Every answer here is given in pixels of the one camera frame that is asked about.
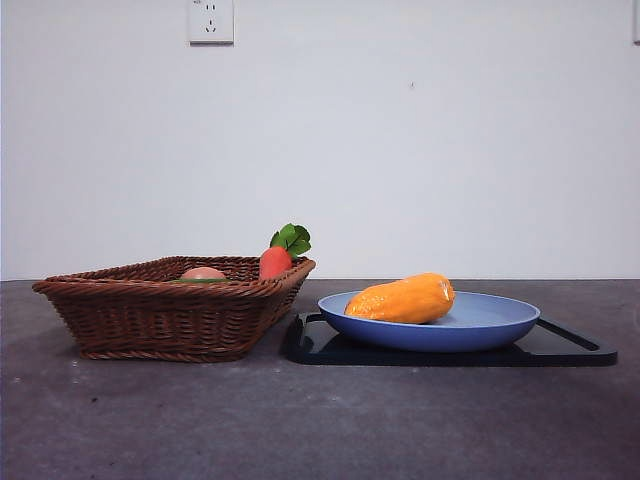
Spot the yellow corn cob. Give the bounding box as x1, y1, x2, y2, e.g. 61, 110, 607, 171
343, 272, 456, 325

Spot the blue round plate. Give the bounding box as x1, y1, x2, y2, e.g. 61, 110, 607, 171
317, 289, 541, 354

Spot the brown wicker basket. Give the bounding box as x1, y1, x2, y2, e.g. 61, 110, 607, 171
32, 255, 317, 361

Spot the orange carrot with green leaves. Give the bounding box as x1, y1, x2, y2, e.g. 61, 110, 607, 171
258, 223, 313, 281

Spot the beige egg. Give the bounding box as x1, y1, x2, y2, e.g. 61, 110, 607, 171
179, 267, 227, 281

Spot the black rectangular tray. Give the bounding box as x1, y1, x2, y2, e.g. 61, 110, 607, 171
283, 310, 619, 368

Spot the white wall socket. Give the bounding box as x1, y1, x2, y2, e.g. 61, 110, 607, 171
188, 0, 235, 47

